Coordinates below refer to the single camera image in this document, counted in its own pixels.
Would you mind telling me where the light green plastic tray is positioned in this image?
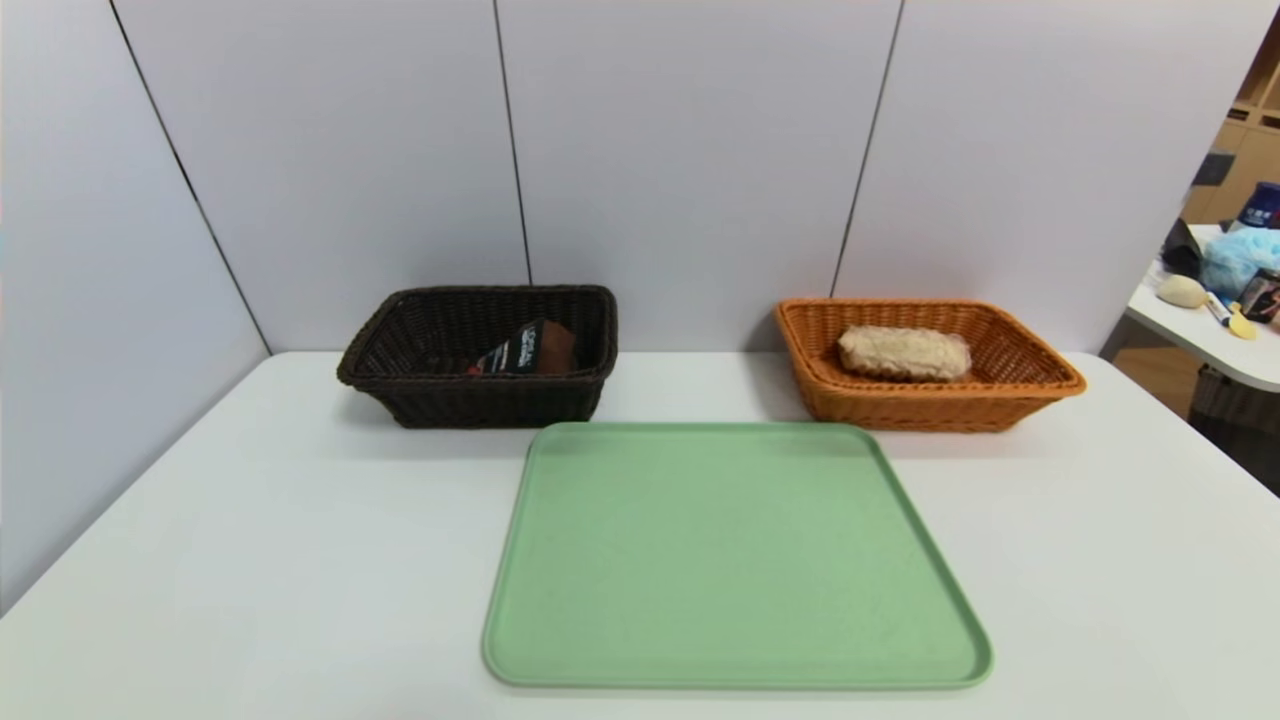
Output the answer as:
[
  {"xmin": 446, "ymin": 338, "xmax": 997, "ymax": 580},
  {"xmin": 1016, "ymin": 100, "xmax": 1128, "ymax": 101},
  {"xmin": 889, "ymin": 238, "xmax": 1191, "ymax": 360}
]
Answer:
[{"xmin": 481, "ymin": 420, "xmax": 994, "ymax": 691}]

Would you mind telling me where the light blue fluffy bundle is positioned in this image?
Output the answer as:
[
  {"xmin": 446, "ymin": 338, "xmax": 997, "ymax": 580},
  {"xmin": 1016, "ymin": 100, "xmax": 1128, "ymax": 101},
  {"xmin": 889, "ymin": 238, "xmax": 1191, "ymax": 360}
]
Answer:
[{"xmin": 1200, "ymin": 225, "xmax": 1280, "ymax": 294}]

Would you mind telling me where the orange wicker basket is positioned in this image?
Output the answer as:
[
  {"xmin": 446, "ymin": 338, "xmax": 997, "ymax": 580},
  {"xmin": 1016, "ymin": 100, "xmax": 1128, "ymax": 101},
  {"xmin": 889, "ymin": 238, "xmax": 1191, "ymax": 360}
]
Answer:
[{"xmin": 774, "ymin": 297, "xmax": 1088, "ymax": 433}]

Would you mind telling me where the grey woven storage basket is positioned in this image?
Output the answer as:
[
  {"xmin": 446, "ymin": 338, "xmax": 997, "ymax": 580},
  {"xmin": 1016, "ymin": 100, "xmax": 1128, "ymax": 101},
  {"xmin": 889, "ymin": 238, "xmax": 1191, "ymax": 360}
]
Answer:
[{"xmin": 1188, "ymin": 365, "xmax": 1280, "ymax": 433}]

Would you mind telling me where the dark green cosmetic tube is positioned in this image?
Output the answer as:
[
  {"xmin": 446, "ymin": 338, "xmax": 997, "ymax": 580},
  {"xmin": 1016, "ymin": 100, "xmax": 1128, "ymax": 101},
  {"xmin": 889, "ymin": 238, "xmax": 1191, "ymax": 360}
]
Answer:
[{"xmin": 470, "ymin": 320, "xmax": 546, "ymax": 376}]

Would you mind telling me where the wooden shelf unit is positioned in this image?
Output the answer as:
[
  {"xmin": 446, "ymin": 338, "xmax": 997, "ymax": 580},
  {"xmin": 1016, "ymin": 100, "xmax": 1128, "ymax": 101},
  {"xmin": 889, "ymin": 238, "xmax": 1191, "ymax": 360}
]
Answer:
[{"xmin": 1182, "ymin": 20, "xmax": 1280, "ymax": 223}]

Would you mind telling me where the marbled sliced bread loaf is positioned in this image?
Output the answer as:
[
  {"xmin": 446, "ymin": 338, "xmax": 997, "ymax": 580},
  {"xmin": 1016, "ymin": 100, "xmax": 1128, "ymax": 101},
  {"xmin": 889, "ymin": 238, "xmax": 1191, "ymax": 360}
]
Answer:
[{"xmin": 837, "ymin": 324, "xmax": 973, "ymax": 383}]

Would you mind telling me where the dark blue jar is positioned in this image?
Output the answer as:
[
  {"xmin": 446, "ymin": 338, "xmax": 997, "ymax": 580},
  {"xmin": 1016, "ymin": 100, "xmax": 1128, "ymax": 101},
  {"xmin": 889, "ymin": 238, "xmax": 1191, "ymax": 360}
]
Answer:
[{"xmin": 1238, "ymin": 181, "xmax": 1280, "ymax": 227}]

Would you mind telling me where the brown towel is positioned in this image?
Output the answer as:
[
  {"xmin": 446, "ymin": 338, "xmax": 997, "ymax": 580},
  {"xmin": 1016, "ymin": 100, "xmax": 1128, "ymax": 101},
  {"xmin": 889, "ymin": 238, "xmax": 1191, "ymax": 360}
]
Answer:
[{"xmin": 540, "ymin": 322, "xmax": 579, "ymax": 374}]

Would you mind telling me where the white side table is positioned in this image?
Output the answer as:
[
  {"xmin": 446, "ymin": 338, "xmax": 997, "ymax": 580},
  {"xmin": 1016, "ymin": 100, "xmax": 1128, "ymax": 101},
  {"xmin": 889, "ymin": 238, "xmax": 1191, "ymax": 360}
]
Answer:
[{"xmin": 1127, "ymin": 225, "xmax": 1280, "ymax": 393}]

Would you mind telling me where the dark brown wicker basket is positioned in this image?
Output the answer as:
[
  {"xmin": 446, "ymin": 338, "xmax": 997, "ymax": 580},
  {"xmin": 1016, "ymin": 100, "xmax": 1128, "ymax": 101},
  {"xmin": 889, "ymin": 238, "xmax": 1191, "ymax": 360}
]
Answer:
[{"xmin": 336, "ymin": 284, "xmax": 618, "ymax": 430}]

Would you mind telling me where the black bag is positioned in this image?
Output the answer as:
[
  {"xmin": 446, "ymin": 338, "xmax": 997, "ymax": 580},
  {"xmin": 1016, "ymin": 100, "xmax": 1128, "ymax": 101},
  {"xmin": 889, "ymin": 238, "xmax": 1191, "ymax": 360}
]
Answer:
[{"xmin": 1162, "ymin": 218, "xmax": 1206, "ymax": 278}]

